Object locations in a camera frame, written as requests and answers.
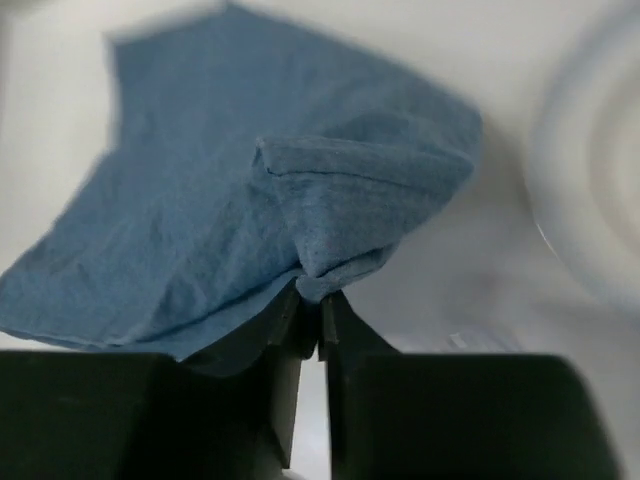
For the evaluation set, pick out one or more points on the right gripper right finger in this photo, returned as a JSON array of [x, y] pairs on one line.
[[454, 415]]

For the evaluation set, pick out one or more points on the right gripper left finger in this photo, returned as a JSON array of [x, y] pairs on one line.
[[226, 412]]

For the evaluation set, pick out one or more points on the blue cloth napkin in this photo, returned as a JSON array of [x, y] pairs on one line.
[[250, 153]]

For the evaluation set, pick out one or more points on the clear glass bowl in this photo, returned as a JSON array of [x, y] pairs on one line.
[[582, 165]]

